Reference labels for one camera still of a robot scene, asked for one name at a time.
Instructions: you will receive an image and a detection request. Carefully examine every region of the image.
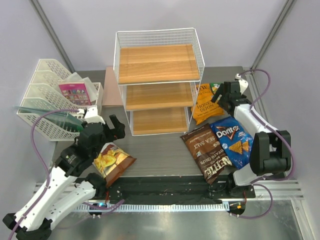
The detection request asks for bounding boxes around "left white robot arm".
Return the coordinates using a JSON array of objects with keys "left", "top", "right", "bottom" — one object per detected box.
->
[{"left": 2, "top": 117, "right": 125, "bottom": 240}]

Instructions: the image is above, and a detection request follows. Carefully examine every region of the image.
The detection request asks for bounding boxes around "right aluminium frame post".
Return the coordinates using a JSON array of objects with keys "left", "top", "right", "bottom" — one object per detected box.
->
[{"left": 250, "top": 0, "right": 297, "bottom": 69}]

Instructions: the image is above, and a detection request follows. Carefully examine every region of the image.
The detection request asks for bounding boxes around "white plastic file organizer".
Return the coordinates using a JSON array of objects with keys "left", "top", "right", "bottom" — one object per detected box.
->
[{"left": 16, "top": 59, "right": 103, "bottom": 141}]

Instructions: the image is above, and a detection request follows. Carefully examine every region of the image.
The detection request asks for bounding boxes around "aluminium frame post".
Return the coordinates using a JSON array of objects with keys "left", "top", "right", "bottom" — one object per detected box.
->
[
  {"left": 250, "top": 0, "right": 297, "bottom": 69},
  {"left": 29, "top": 0, "right": 76, "bottom": 73}
]

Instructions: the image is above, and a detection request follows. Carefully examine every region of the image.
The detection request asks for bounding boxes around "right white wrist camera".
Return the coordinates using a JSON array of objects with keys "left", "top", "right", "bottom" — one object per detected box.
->
[{"left": 235, "top": 73, "right": 249, "bottom": 95}]

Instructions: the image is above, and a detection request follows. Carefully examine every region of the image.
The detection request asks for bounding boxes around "white slotted cable duct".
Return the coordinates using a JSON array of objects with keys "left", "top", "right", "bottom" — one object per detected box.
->
[{"left": 71, "top": 202, "right": 230, "bottom": 212}]

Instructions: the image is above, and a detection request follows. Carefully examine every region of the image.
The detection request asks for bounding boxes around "orange honey dijon chips bag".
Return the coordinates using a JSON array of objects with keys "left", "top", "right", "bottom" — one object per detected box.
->
[{"left": 191, "top": 83, "right": 224, "bottom": 125}]

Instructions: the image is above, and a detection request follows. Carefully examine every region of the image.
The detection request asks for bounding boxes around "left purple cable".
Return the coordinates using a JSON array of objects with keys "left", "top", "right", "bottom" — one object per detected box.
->
[{"left": 7, "top": 108, "right": 126, "bottom": 240}]

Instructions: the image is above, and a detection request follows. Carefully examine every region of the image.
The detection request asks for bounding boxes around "green yellow snack bag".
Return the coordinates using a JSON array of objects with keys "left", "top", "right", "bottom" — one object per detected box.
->
[{"left": 209, "top": 83, "right": 221, "bottom": 95}]

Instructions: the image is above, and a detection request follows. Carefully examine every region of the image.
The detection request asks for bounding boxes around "brown Chuba cassava chips bag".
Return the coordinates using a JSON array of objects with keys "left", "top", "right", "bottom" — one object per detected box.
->
[{"left": 93, "top": 142, "right": 136, "bottom": 188}]

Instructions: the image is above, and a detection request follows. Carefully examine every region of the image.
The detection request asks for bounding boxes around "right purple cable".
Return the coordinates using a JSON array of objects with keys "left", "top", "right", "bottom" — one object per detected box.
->
[{"left": 229, "top": 68, "right": 297, "bottom": 220}]

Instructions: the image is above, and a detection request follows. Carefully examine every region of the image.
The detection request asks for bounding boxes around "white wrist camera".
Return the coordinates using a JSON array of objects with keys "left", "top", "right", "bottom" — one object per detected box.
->
[
  {"left": 76, "top": 105, "right": 106, "bottom": 125},
  {"left": 235, "top": 73, "right": 249, "bottom": 95}
]

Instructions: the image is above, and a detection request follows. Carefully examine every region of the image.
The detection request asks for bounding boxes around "white wire shelf rack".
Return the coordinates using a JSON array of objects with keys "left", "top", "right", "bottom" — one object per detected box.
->
[{"left": 113, "top": 27, "right": 205, "bottom": 136}]

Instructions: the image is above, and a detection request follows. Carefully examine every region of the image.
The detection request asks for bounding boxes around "brown Kettle sea salt bag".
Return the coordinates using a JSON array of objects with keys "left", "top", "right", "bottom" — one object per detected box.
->
[{"left": 180, "top": 123, "right": 234, "bottom": 185}]

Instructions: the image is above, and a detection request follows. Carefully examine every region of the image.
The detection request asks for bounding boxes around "left aluminium frame post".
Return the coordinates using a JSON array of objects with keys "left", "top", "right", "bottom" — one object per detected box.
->
[{"left": 29, "top": 0, "right": 76, "bottom": 73}]

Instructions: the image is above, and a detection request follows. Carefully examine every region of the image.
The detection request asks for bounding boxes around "pink flat board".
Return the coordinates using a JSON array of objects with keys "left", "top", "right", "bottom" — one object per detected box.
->
[{"left": 102, "top": 66, "right": 123, "bottom": 107}]

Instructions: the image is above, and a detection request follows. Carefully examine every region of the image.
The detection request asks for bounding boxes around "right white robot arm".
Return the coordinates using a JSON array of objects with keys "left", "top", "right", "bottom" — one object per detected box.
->
[{"left": 116, "top": 79, "right": 294, "bottom": 198}]

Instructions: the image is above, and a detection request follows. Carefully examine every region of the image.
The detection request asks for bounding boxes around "pink sticker booklet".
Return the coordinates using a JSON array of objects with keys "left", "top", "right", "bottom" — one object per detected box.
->
[{"left": 58, "top": 83, "right": 91, "bottom": 106}]

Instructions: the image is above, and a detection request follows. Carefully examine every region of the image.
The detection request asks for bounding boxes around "black base mat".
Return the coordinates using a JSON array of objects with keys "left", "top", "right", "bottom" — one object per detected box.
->
[{"left": 92, "top": 175, "right": 256, "bottom": 205}]

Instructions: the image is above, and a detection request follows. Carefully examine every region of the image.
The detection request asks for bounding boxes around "purple cable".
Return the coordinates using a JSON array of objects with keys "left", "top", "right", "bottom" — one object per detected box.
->
[
  {"left": 7, "top": 108, "right": 126, "bottom": 240},
  {"left": 229, "top": 68, "right": 297, "bottom": 220}
]

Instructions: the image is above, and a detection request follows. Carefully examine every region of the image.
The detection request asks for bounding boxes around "top wooden shelf board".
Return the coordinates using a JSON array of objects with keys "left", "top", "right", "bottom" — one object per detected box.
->
[{"left": 118, "top": 44, "right": 200, "bottom": 85}]

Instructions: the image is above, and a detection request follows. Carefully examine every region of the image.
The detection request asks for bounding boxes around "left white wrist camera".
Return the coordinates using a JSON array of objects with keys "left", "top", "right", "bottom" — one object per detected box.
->
[{"left": 76, "top": 105, "right": 106, "bottom": 125}]

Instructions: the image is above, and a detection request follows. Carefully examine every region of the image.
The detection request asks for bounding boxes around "blue Doritos chips bag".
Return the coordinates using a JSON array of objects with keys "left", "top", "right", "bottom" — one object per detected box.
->
[{"left": 210, "top": 116, "right": 253, "bottom": 170}]

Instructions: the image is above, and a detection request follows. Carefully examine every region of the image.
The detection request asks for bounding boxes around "green translucent folder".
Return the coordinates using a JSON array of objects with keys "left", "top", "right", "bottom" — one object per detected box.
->
[{"left": 15, "top": 106, "right": 83, "bottom": 132}]

